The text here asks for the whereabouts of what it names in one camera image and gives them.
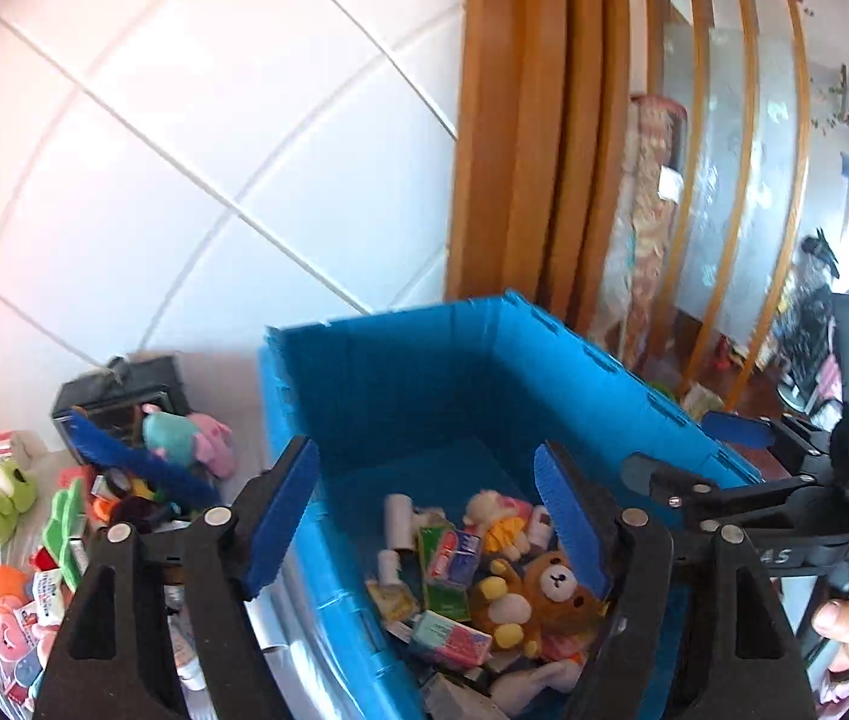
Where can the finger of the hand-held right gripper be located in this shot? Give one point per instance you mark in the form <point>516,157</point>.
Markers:
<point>735,427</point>
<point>739,506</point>

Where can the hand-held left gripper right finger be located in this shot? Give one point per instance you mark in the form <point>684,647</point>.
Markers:
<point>570,517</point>

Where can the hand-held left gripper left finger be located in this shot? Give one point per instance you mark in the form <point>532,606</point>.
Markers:
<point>282,517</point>

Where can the doll with yellow dress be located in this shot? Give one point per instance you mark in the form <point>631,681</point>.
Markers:
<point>503,521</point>

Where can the brown bear plush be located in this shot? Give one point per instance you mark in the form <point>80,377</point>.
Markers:
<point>555,589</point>

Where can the small white bottle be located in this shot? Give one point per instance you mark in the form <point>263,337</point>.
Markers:
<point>388,566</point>

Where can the green and pink box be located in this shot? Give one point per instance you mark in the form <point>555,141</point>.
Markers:
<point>450,562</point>
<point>450,637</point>

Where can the yellow packet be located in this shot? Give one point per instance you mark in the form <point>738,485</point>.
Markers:
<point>393,600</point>

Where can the blue plastic crate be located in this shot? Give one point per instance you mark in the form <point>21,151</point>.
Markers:
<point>394,390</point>

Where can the white bunny plush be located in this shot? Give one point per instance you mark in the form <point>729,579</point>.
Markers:
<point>537,686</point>

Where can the pink plush toy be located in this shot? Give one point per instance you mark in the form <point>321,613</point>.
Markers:
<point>213,446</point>

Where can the teal plush toy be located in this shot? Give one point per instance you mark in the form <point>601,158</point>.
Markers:
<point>169,433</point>

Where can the black box with latch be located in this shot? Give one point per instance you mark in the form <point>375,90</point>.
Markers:
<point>132,382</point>

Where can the rolled patterned mattress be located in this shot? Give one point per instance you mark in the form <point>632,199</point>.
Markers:
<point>642,225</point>

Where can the white wipes pack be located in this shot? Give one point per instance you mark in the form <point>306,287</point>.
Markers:
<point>49,596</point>

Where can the wooden glass partition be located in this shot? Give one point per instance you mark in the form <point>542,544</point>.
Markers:
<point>739,165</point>

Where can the green frog plush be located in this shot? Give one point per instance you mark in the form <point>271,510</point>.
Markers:
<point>4,502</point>

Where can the red and white box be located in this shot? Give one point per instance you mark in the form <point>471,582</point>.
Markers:
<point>8,446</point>

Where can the orange plush toy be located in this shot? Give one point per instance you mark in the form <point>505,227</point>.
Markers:
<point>3,586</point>

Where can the wooden headboard post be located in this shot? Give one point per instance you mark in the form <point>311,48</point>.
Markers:
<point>529,127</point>

